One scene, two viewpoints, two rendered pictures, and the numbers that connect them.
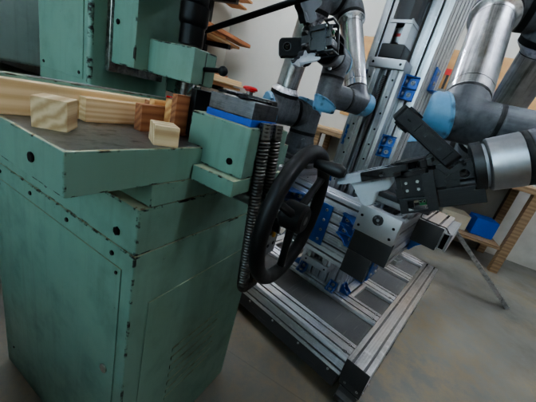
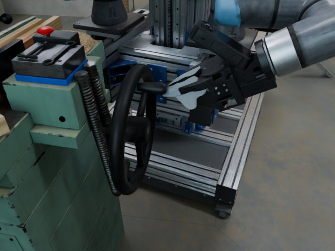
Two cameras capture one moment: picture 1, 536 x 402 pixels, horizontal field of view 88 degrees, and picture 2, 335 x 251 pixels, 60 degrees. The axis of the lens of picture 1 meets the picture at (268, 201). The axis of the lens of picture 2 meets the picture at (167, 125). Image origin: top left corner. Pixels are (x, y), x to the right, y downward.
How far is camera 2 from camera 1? 20 cm
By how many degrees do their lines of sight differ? 22
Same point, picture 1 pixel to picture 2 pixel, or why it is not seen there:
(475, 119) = (256, 11)
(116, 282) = (16, 244)
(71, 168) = not seen: outside the picture
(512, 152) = (284, 53)
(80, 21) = not seen: outside the picture
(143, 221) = (15, 200)
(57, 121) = not seen: outside the picture
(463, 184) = (258, 77)
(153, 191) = (10, 177)
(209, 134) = (30, 100)
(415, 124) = (209, 41)
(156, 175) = (6, 165)
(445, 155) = (239, 62)
